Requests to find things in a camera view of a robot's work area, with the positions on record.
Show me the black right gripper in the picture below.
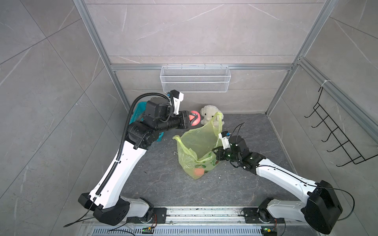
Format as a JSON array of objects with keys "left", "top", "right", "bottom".
[{"left": 212, "top": 146, "right": 240, "bottom": 163}]

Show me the red peach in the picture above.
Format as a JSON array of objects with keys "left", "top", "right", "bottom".
[
  {"left": 194, "top": 168, "right": 205, "bottom": 179},
  {"left": 189, "top": 111, "right": 201, "bottom": 126}
]

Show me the yellow-green avocado plastic bag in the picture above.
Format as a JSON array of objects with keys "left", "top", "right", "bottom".
[{"left": 173, "top": 117, "right": 222, "bottom": 180}]

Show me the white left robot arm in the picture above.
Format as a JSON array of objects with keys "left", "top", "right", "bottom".
[{"left": 78, "top": 90, "right": 190, "bottom": 226}]

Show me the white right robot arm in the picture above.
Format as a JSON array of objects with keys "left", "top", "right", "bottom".
[{"left": 212, "top": 131, "right": 343, "bottom": 235}]

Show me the teal plastic basket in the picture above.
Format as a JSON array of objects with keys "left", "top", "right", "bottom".
[{"left": 128, "top": 102, "right": 151, "bottom": 144}]

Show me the white plush dog toy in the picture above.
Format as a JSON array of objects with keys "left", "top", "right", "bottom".
[{"left": 200, "top": 105, "right": 224, "bottom": 127}]

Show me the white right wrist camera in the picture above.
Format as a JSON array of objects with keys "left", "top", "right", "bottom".
[{"left": 219, "top": 131, "right": 231, "bottom": 150}]

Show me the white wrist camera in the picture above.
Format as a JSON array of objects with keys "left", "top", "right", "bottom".
[
  {"left": 219, "top": 131, "right": 231, "bottom": 150},
  {"left": 170, "top": 90, "right": 184, "bottom": 115}
]

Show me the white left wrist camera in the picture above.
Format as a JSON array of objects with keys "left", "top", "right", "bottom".
[{"left": 170, "top": 90, "right": 184, "bottom": 115}]

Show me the white wire mesh shelf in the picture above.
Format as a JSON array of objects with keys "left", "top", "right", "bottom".
[{"left": 159, "top": 65, "right": 231, "bottom": 93}]

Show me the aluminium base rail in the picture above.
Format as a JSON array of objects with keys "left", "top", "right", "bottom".
[{"left": 78, "top": 206, "right": 319, "bottom": 236}]

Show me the black wall hook rack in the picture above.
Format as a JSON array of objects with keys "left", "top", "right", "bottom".
[{"left": 304, "top": 87, "right": 378, "bottom": 167}]

